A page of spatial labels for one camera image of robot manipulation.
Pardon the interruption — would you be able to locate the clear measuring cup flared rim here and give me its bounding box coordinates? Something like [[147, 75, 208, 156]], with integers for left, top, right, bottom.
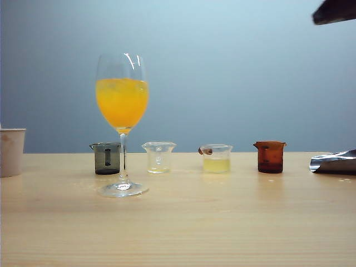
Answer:
[[141, 141, 177, 175]]

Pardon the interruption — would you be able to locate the clear cup pale yellow liquid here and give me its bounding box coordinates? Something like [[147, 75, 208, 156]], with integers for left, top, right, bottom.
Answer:
[[198, 144, 233, 174]]

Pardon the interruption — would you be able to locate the grey glass measuring cup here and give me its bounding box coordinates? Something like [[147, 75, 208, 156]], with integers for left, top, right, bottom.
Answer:
[[89, 142, 122, 175]]

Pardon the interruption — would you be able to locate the amber glass measuring cup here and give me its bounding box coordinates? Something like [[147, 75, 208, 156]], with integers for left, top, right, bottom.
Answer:
[[253, 141, 287, 174]]

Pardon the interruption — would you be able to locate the beige paper cup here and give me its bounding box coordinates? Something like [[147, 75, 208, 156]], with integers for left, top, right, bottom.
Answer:
[[0, 128, 27, 178]]

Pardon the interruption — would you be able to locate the clear stemmed wine glass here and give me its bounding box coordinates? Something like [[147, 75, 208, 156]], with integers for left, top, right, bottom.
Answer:
[[96, 52, 150, 198]]

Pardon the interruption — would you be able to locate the silver foil bag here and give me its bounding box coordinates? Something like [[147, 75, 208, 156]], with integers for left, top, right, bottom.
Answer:
[[309, 149, 356, 176]]

